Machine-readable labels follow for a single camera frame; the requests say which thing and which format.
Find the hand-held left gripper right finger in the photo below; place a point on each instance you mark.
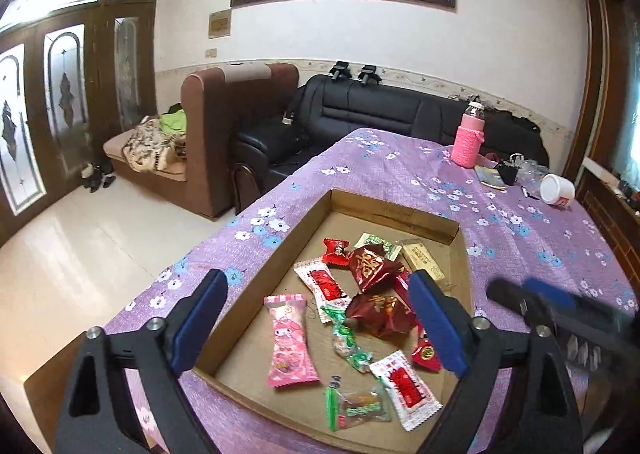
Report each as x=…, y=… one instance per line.
x=435, y=329

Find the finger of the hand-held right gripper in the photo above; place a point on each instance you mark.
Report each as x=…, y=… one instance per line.
x=515, y=296
x=555, y=291

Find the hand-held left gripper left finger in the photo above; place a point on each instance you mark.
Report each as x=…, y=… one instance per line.
x=200, y=324

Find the dark red foil candy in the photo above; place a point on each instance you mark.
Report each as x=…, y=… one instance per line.
x=380, y=312
x=372, y=266

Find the red white snack packet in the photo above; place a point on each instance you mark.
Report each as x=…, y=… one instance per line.
x=405, y=386
x=325, y=286

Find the yellow snack packet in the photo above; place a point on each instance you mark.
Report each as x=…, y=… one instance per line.
x=422, y=256

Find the cardboard box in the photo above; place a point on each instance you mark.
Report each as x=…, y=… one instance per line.
x=280, y=334

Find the green twisted candy packet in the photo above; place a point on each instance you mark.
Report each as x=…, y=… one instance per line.
x=347, y=344

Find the pink snack packet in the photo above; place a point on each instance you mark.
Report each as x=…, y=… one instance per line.
x=290, y=339

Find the pale green snack packet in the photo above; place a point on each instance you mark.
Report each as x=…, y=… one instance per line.
x=372, y=239

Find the green clear candy packet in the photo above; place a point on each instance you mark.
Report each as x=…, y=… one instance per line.
x=357, y=406

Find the small red candy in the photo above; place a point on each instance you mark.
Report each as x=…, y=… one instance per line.
x=336, y=250

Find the wooden cabinet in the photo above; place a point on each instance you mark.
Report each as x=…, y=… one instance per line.
x=610, y=214

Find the white cup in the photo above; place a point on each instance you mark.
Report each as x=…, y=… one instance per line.
x=556, y=189

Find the small book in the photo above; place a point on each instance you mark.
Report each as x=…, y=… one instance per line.
x=489, y=177

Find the clear plastic bag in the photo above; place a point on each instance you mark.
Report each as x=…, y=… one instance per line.
x=534, y=171

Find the black clip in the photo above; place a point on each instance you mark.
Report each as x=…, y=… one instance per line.
x=509, y=172

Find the wooden chair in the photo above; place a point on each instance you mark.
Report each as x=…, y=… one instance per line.
x=247, y=184

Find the pink bottle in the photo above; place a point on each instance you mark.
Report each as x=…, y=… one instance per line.
x=467, y=141

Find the pair of dark shoes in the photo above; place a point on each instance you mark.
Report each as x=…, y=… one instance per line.
x=97, y=177

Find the patterned blanket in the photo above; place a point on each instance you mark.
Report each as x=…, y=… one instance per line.
x=150, y=146

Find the brown sofa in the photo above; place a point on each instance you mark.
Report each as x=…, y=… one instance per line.
x=210, y=133

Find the green cloth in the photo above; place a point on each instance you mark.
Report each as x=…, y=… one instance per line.
x=174, y=118

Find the black bag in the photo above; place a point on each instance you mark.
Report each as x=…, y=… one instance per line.
x=285, y=133

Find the black leather sofa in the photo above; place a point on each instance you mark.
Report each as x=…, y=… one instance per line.
x=380, y=108

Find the black clamp device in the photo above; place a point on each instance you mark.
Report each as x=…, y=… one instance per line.
x=369, y=74
x=339, y=71

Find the wooden glass panel door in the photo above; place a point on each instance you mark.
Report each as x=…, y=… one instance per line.
x=65, y=83

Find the wooden door frame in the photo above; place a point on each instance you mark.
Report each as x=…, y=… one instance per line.
x=600, y=58

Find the wall socket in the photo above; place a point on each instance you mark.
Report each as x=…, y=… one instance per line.
x=212, y=52

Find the small wall plaque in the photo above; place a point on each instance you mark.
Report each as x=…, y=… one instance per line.
x=219, y=23

